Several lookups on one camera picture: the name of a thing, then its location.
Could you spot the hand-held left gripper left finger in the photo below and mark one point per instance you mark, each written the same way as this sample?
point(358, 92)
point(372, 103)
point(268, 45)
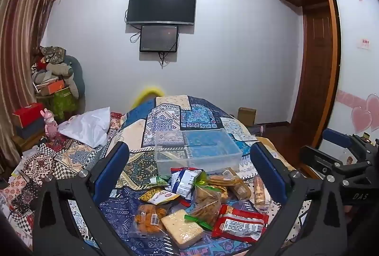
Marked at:
point(114, 168)

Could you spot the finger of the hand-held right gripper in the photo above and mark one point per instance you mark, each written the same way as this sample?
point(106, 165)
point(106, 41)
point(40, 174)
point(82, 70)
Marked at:
point(316, 161)
point(336, 139)

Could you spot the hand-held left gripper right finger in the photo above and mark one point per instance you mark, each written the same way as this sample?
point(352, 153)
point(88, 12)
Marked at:
point(266, 168)

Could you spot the brown biscuit packet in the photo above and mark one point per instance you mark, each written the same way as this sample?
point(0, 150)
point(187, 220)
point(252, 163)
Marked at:
point(231, 183)

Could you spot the orange fried snack bag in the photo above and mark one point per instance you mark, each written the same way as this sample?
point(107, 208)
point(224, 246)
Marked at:
point(148, 219)

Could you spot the red snack packet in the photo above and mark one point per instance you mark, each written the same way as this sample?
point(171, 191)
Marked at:
point(239, 223)

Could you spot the clear plastic storage container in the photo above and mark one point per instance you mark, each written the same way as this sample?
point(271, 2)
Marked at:
point(197, 149)

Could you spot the blue white snack packet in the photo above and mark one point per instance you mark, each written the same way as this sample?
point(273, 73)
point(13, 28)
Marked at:
point(185, 185)

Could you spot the yellow sponge cake packet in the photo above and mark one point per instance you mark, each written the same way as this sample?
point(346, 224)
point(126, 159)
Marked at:
point(182, 226)

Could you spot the clear tube of biscuits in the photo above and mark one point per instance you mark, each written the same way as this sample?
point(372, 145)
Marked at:
point(260, 189)

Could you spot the white pillow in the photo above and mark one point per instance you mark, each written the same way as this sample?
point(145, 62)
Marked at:
point(86, 126)

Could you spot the yellow white snack packet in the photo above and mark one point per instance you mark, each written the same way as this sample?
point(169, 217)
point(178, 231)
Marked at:
point(160, 196)

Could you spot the cardboard box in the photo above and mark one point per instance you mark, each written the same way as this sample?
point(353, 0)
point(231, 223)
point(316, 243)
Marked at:
point(246, 116)

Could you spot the white wardrobe sliding door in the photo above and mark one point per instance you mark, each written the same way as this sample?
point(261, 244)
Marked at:
point(358, 81)

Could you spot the clear bag of crackers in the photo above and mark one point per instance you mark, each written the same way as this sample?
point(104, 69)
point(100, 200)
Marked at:
point(207, 202)

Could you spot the patterned bed sheet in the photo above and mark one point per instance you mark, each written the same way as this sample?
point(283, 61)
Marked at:
point(44, 161)

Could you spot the blue patchwork quilt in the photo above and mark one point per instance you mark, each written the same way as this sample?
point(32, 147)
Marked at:
point(165, 120)

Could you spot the wooden door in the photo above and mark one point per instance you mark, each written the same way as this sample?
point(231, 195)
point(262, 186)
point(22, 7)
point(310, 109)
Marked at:
point(316, 66)

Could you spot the pink doll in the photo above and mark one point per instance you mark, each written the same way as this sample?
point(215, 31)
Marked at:
point(50, 126)

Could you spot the yellow hoop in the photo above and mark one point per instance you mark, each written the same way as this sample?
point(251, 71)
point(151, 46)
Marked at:
point(145, 94)

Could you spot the dark grey box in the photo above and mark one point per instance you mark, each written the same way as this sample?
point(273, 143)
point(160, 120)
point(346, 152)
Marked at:
point(31, 130)

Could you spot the orange box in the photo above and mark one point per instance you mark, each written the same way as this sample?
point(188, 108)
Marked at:
point(52, 87)

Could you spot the red box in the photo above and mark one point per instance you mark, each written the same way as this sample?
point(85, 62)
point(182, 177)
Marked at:
point(28, 114)

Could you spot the dark patterned cloth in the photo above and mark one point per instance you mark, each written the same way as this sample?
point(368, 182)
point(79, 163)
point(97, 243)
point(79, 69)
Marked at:
point(53, 55)

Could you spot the striped brown curtain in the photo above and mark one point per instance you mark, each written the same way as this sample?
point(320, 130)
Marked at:
point(20, 52)

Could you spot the pink wall sticker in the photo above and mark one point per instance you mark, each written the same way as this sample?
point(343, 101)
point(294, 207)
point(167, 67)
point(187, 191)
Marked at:
point(364, 43)

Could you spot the small wall monitor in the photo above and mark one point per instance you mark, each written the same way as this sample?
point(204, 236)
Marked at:
point(159, 38)

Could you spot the wall television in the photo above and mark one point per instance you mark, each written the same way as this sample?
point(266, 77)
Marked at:
point(161, 6)

